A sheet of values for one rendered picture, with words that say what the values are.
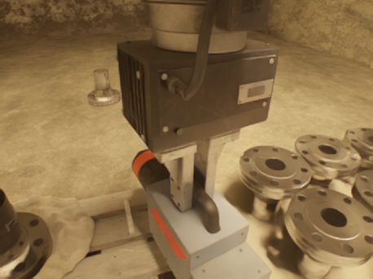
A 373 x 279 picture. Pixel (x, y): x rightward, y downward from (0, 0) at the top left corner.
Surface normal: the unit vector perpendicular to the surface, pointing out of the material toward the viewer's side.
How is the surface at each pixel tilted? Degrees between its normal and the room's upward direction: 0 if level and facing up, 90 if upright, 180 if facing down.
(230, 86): 90
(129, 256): 0
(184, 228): 0
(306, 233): 0
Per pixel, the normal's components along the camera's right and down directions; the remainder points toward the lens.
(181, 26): -0.34, 0.46
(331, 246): 0.02, -0.87
